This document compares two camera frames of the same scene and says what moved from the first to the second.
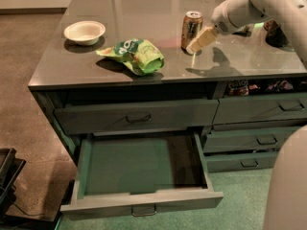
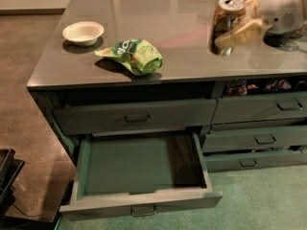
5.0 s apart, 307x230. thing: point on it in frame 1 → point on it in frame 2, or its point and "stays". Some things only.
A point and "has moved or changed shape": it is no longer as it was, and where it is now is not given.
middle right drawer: x=262 y=140 stays
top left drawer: x=135 y=118 stays
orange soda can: x=192 y=24 has moved or changed shape
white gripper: x=222 y=19 → x=278 y=11
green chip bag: x=139 y=56 stays
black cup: x=274 y=35 stays
